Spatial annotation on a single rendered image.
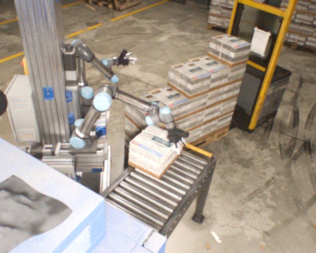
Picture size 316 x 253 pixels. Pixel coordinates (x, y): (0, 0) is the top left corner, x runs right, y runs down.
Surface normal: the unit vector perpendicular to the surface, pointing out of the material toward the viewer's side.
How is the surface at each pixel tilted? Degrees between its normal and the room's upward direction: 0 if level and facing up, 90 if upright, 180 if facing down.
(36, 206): 20
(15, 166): 0
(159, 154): 4
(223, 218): 0
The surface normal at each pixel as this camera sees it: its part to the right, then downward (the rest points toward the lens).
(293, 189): 0.07, -0.80
